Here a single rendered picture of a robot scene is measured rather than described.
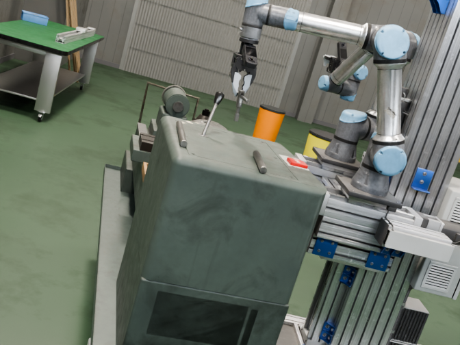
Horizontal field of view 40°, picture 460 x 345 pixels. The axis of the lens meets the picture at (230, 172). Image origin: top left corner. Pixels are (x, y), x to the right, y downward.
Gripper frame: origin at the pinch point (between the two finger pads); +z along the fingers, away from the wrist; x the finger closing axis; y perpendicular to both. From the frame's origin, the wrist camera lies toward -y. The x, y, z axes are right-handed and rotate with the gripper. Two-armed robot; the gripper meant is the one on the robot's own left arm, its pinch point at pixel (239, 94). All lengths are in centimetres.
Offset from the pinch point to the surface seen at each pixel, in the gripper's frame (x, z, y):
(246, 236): 2, 33, -55
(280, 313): -14, 58, -56
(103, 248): 37, 83, 35
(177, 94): 4, 25, 123
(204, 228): 15, 32, -55
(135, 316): 30, 64, -54
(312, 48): -354, 32, 927
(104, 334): 37, 83, -34
